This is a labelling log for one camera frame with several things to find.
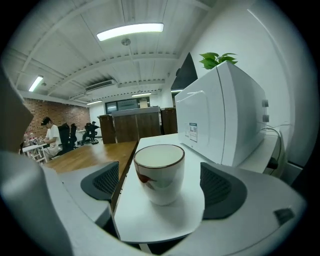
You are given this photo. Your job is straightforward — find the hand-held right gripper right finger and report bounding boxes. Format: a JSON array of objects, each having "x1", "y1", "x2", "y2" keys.
[{"x1": 159, "y1": 161, "x2": 309, "y2": 256}]

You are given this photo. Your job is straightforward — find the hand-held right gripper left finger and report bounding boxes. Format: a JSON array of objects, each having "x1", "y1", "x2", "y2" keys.
[{"x1": 0, "y1": 149, "x2": 141, "y2": 256}]

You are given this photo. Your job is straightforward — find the white cup with red mark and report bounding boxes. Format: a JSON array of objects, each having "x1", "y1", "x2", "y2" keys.
[{"x1": 133, "y1": 144, "x2": 186, "y2": 207}]

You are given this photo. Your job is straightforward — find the brown wooden table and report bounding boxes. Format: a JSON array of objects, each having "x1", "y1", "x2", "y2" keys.
[{"x1": 43, "y1": 140, "x2": 140, "y2": 211}]

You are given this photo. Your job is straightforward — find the black office chair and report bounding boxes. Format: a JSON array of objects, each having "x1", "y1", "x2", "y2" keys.
[
  {"x1": 57, "y1": 123, "x2": 72, "y2": 156},
  {"x1": 69, "y1": 122, "x2": 79, "y2": 150}
]

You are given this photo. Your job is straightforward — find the small white table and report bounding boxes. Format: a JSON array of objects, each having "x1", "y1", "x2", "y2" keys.
[{"x1": 21, "y1": 143, "x2": 49, "y2": 164}]

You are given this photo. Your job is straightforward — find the long white table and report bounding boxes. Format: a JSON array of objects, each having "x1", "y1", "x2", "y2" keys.
[{"x1": 111, "y1": 132, "x2": 282, "y2": 245}]

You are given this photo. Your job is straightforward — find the white microwave oven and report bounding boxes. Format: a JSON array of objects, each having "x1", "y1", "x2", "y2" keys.
[{"x1": 174, "y1": 61, "x2": 271, "y2": 168}]

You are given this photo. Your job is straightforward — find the black-framed glass window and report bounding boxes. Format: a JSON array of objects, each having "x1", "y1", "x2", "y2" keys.
[{"x1": 104, "y1": 98, "x2": 151, "y2": 114}]

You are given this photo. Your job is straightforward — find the ceiling air conditioner vent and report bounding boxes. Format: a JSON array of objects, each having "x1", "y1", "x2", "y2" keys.
[{"x1": 84, "y1": 79, "x2": 116, "y2": 92}]

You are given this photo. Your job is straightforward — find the green potted plant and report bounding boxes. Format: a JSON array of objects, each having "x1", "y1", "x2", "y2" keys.
[{"x1": 199, "y1": 51, "x2": 238, "y2": 70}]

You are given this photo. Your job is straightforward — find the black power plug cable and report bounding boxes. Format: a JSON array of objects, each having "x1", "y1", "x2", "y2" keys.
[{"x1": 259, "y1": 123, "x2": 293, "y2": 171}]

